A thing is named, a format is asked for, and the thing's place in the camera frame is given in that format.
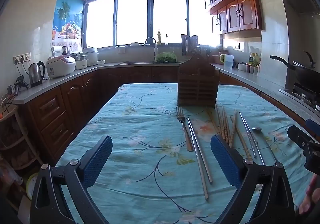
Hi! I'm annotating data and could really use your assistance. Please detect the chrome kitchen faucet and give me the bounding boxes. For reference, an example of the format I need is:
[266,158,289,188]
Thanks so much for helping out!
[145,37,158,62]

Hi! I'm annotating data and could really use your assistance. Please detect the cooking oil bottles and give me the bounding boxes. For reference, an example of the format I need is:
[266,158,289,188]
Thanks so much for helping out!
[249,52,262,67]

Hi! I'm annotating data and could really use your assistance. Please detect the white cooking pot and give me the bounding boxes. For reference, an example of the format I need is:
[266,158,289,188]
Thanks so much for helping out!
[82,47,99,67]

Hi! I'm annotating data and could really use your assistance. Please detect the yellow green plate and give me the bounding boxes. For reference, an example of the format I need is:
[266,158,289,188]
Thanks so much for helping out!
[26,173,40,201]

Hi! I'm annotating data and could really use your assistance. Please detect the white corner shelf rack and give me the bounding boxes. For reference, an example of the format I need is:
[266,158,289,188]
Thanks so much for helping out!
[0,105,43,172]

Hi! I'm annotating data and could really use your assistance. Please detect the knife block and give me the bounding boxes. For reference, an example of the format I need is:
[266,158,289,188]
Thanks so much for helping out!
[181,35,201,56]

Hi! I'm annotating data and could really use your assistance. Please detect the brown wooden utensil holder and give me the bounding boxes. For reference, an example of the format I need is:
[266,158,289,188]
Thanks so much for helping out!
[177,54,220,109]

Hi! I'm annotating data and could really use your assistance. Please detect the green colander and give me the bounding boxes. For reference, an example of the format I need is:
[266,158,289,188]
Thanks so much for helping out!
[156,52,178,63]

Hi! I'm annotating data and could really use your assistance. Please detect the tropical wall poster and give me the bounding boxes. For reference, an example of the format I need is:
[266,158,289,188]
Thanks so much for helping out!
[52,0,84,47]

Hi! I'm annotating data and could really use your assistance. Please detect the gas stove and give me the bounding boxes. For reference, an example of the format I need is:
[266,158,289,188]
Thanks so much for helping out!
[279,82,320,112]

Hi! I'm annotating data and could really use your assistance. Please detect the wooden upper cabinets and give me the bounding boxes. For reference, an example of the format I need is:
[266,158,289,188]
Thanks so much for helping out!
[200,0,283,36]

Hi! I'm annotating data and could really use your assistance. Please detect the stainless steel electric kettle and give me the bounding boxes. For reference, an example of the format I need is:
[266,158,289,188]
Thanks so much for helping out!
[27,61,46,88]

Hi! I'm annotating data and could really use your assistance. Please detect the person's right hand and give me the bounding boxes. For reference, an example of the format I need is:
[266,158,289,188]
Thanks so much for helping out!
[299,174,320,216]

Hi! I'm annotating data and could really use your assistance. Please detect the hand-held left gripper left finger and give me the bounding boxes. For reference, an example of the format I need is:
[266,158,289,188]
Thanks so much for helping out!
[29,135,113,224]

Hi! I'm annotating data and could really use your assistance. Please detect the paper towel roll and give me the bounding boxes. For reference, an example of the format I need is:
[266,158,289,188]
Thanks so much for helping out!
[51,46,63,58]

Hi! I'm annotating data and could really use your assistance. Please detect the black charger with cables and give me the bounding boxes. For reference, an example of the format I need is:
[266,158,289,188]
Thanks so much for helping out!
[0,76,29,112]

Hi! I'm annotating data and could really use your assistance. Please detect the silver metal spoon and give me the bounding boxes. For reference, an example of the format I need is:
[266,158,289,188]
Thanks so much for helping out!
[252,127,278,164]

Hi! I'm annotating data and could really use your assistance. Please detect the clear measuring jug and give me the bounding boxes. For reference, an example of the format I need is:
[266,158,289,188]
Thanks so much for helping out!
[224,54,235,70]

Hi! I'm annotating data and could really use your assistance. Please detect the white pink rice cooker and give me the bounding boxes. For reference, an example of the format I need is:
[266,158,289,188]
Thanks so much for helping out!
[46,55,76,79]

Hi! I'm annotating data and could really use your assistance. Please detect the kitchen window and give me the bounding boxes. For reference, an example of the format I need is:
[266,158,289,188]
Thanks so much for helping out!
[85,0,220,48]

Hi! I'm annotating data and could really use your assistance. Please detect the black wok with handle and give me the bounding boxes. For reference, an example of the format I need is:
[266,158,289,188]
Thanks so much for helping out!
[269,50,320,90]

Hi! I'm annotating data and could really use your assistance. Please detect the white wall socket strip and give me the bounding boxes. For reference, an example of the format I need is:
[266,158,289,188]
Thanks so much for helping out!
[14,52,32,65]

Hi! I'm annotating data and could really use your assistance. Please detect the teal floral tablecloth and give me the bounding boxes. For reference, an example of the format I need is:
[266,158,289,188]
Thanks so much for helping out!
[54,83,307,224]

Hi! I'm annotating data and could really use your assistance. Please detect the silver metal fork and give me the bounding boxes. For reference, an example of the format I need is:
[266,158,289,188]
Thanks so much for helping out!
[176,106,194,152]

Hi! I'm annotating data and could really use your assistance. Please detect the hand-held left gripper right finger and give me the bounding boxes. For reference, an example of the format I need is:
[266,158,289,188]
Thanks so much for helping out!
[210,135,295,224]

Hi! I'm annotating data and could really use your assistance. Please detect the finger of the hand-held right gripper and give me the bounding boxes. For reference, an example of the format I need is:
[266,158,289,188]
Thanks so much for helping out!
[305,118,320,137]
[287,125,314,151]

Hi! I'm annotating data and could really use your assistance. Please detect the small white steamer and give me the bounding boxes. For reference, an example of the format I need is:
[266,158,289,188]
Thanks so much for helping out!
[75,53,88,70]

